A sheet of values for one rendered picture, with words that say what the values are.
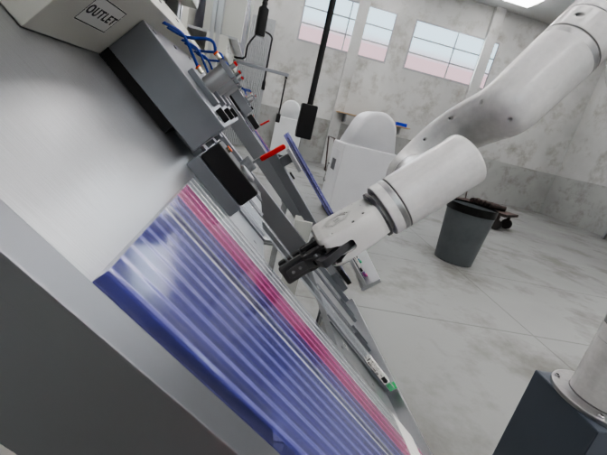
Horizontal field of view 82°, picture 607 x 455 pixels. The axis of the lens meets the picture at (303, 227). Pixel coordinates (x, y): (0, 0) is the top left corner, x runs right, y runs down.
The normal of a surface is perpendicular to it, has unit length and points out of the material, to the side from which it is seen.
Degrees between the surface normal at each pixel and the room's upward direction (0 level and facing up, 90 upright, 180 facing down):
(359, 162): 90
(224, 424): 42
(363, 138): 90
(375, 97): 90
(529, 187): 90
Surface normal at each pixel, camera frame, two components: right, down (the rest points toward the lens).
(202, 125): 0.13, 0.32
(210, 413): 0.81, -0.58
